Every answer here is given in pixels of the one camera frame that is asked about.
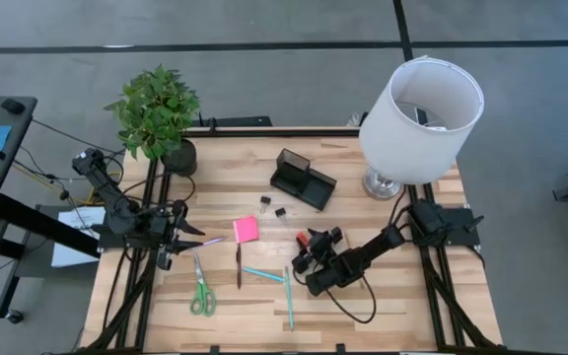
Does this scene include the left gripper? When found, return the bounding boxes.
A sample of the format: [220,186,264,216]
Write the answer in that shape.
[157,199,206,271]

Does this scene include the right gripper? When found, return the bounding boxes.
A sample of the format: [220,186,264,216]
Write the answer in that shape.
[291,226,345,277]

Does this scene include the green-handled scissors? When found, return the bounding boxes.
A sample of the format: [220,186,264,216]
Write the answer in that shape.
[188,251,217,318]

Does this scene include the black mesh desk organizer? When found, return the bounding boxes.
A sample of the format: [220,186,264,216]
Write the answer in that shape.
[269,147,338,212]

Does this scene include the teal pen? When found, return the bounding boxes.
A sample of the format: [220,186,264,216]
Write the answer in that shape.
[241,266,286,284]

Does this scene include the pink sticky note pad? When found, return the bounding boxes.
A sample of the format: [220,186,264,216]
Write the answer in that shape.
[232,214,260,245]

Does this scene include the black plant pot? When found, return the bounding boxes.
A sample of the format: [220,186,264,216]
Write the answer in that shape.
[159,138,199,178]

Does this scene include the silver lamp base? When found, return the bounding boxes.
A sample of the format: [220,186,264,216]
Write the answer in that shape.
[361,166,403,201]

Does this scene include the white paper sheet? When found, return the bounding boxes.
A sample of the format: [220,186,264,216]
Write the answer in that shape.
[50,205,108,269]

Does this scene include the black power strip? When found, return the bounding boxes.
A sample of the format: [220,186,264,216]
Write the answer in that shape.
[190,114,274,129]

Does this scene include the green leafy plant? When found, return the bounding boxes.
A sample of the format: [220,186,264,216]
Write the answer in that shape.
[104,63,202,162]

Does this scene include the white lamp shade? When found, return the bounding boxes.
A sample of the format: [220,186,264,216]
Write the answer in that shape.
[358,54,486,186]

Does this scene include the grey side desk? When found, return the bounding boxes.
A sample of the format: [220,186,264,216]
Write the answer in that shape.
[0,96,102,320]

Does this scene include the black computer mouse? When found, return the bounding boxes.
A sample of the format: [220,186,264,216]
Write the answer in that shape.
[0,98,27,115]

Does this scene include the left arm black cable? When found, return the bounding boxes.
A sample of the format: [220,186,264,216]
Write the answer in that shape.
[110,170,197,208]

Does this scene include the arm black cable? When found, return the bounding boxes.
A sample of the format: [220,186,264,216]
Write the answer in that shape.
[293,268,378,325]
[110,170,197,208]

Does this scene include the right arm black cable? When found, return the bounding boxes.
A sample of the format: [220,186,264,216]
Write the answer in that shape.
[293,268,378,325]

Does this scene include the yellow floor cable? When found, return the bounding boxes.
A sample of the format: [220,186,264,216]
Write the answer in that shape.
[11,162,121,206]

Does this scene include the black aluminium table frame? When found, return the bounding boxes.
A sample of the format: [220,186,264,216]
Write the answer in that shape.
[82,126,505,355]

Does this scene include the black floor cable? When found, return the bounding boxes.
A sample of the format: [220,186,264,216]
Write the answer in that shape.
[12,117,127,238]

